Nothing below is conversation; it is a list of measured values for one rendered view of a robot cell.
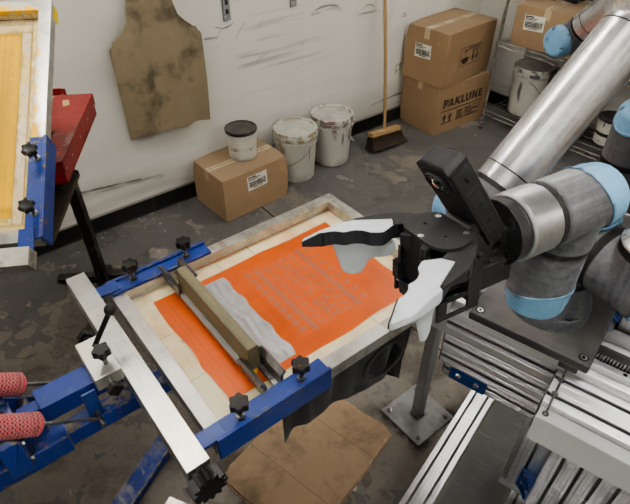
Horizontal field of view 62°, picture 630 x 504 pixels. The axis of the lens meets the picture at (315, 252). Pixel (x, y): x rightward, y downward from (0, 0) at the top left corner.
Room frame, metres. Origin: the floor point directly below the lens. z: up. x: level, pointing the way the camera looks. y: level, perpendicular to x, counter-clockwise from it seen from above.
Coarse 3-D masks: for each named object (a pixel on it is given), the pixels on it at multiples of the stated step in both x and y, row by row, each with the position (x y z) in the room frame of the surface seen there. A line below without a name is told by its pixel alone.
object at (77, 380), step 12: (72, 372) 0.73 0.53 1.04; (84, 372) 0.73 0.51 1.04; (48, 384) 0.70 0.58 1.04; (60, 384) 0.70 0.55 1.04; (72, 384) 0.70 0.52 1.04; (84, 384) 0.70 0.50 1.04; (36, 396) 0.67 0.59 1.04; (48, 396) 0.67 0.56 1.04; (60, 396) 0.67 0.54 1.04; (72, 396) 0.68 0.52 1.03; (48, 408) 0.65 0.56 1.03; (60, 408) 0.66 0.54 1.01; (72, 408) 0.67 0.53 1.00; (48, 420) 0.64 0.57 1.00
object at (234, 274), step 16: (320, 224) 1.40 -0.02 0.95; (288, 240) 1.31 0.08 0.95; (256, 256) 1.24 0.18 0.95; (272, 256) 1.24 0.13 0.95; (336, 256) 1.24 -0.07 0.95; (224, 272) 1.16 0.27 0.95; (240, 272) 1.16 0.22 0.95; (240, 288) 1.09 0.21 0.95; (160, 304) 1.03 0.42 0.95; (176, 304) 1.03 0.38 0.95; (256, 304) 1.03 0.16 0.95; (176, 320) 0.97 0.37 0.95; (192, 320) 0.97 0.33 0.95; (192, 336) 0.91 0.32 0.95; (208, 336) 0.91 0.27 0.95
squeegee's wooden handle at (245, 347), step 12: (180, 276) 1.04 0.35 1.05; (192, 276) 1.03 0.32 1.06; (180, 288) 1.05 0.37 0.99; (192, 288) 0.99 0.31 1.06; (204, 288) 0.98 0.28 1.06; (192, 300) 1.00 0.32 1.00; (204, 300) 0.94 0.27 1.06; (216, 300) 0.94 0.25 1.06; (204, 312) 0.94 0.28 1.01; (216, 312) 0.90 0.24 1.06; (216, 324) 0.89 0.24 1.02; (228, 324) 0.86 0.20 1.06; (228, 336) 0.85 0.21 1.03; (240, 336) 0.82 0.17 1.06; (240, 348) 0.80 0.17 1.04; (252, 348) 0.79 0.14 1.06; (252, 360) 0.78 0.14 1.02
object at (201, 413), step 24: (288, 216) 1.40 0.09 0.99; (312, 216) 1.44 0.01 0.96; (360, 216) 1.40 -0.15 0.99; (240, 240) 1.27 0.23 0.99; (192, 264) 1.17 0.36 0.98; (144, 288) 1.07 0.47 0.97; (120, 312) 0.98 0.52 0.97; (144, 336) 0.88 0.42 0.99; (360, 336) 0.88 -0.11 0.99; (384, 336) 0.89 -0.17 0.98; (168, 360) 0.81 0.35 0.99; (336, 360) 0.81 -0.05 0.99; (168, 384) 0.77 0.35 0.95; (192, 384) 0.74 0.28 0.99; (192, 408) 0.68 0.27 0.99
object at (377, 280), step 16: (368, 272) 1.16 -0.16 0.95; (384, 272) 1.16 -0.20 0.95; (368, 288) 1.09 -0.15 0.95; (384, 288) 1.09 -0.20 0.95; (368, 304) 1.03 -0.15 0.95; (384, 304) 1.03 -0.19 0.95; (272, 320) 0.97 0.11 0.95; (336, 320) 0.97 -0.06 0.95; (352, 320) 0.97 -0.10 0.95; (288, 336) 0.91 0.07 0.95; (320, 336) 0.91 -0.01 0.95; (336, 336) 0.91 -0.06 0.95; (208, 352) 0.86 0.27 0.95; (224, 352) 0.86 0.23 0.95; (304, 352) 0.86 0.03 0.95; (208, 368) 0.81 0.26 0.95; (224, 368) 0.81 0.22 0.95; (240, 368) 0.81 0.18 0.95; (224, 384) 0.76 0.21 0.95; (240, 384) 0.76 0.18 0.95
